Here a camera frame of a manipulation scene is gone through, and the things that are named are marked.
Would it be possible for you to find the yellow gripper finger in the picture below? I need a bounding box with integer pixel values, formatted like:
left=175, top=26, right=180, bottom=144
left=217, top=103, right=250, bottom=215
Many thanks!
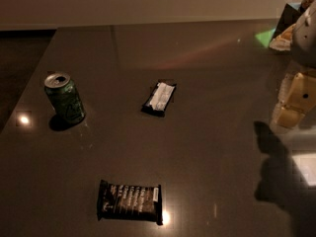
left=278, top=71, right=316, bottom=114
left=271, top=103, right=305, bottom=128

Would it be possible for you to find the blue white rxbar wrapper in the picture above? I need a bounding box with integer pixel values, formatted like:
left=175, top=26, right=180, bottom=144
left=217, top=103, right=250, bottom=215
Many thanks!
left=141, top=82, right=177, bottom=118

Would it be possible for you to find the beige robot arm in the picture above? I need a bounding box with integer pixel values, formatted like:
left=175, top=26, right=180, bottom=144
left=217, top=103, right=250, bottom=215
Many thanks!
left=269, top=1, right=316, bottom=129

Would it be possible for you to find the light snack bag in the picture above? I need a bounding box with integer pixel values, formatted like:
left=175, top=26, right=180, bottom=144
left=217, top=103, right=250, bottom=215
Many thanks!
left=269, top=24, right=295, bottom=51

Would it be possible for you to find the dark box in background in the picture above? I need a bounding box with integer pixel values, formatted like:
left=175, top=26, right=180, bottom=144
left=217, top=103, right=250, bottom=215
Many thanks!
left=274, top=3, right=302, bottom=37

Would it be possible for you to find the black snack bar wrapper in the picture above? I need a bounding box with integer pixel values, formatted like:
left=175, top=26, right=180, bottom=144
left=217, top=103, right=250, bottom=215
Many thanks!
left=97, top=180, right=163, bottom=225

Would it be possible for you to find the green soda can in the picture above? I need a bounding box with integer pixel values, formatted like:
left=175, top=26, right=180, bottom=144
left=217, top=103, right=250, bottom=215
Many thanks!
left=44, top=72, right=86, bottom=125

